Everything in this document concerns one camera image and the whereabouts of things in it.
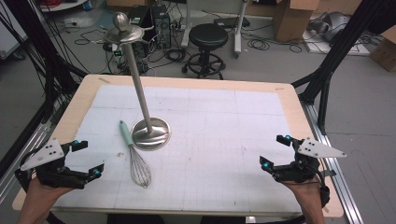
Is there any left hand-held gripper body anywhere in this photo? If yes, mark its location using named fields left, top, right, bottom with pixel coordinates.
left=14, top=137, right=92, bottom=191

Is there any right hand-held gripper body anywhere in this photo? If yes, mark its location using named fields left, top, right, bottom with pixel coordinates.
left=273, top=137, right=347, bottom=185

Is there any whisk with mint green handle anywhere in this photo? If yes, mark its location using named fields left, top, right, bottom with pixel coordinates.
left=118, top=119, right=153, bottom=189

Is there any silver metal hook stand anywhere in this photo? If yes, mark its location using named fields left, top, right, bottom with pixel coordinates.
left=102, top=11, right=173, bottom=152

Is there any person's left hand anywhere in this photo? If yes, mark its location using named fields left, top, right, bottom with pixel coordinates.
left=17, top=176, right=75, bottom=224

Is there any person's right hand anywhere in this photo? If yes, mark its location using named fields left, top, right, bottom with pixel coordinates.
left=280, top=179, right=327, bottom=216

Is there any white gridded mat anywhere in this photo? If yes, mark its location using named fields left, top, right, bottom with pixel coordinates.
left=53, top=84, right=304, bottom=217

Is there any white flat board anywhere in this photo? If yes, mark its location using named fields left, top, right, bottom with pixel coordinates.
left=303, top=29, right=372, bottom=57

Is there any tall cardboard box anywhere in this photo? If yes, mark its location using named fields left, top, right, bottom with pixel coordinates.
left=272, top=0, right=320, bottom=43

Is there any small cardboard box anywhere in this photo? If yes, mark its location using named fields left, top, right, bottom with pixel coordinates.
left=369, top=25, right=396, bottom=73

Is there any grey rounded appliance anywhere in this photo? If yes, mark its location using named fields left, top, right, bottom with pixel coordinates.
left=307, top=11, right=351, bottom=43

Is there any black round stool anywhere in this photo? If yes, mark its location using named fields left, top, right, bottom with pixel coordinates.
left=181, top=22, right=230, bottom=80

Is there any flat black device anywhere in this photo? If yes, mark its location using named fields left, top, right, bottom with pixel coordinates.
left=213, top=16, right=251, bottom=29

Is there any black computer tower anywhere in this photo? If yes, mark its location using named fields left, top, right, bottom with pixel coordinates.
left=151, top=4, right=173, bottom=49

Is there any aluminium rail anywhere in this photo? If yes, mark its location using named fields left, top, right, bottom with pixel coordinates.
left=0, top=120, right=53, bottom=204
left=300, top=101, right=364, bottom=224

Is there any black wrist strap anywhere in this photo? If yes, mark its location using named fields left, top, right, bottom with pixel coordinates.
left=319, top=185, right=331, bottom=209

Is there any black metal frame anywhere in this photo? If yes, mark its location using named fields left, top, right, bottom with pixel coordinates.
left=290, top=0, right=396, bottom=136
left=0, top=0, right=89, bottom=180

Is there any coiled black cable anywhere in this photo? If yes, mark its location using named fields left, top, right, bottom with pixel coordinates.
left=247, top=33, right=304, bottom=54

